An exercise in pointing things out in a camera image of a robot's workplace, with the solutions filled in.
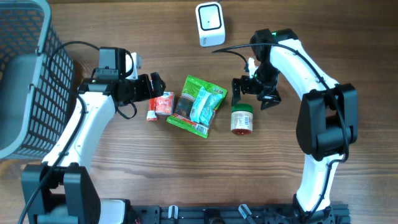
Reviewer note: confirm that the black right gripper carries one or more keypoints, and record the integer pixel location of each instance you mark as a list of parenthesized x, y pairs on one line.
[(272, 94)]

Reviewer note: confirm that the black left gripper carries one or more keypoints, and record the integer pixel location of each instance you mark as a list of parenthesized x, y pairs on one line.
[(146, 93)]

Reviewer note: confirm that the small red carton box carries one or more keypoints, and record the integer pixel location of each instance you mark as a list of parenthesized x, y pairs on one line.
[(164, 105)]

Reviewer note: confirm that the red toothpaste box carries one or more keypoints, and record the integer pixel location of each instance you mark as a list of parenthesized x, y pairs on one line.
[(151, 115)]

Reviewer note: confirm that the green lid jar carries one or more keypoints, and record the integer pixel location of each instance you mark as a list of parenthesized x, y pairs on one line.
[(241, 119)]

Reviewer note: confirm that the green snack bag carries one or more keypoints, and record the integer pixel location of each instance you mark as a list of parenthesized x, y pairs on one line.
[(181, 115)]

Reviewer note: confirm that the light blue wipes packet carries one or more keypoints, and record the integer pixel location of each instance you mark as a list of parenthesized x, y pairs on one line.
[(203, 106)]

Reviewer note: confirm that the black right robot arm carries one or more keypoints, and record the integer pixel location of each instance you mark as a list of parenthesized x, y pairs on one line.
[(327, 120)]

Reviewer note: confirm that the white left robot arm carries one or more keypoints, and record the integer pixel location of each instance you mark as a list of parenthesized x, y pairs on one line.
[(60, 190)]

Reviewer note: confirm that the white barcode scanner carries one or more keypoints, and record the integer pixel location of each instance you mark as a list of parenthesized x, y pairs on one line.
[(210, 23)]

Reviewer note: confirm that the grey plastic basket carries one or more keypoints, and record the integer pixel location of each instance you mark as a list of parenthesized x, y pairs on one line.
[(35, 102)]

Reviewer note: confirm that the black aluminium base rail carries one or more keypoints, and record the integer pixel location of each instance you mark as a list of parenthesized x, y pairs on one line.
[(278, 213)]

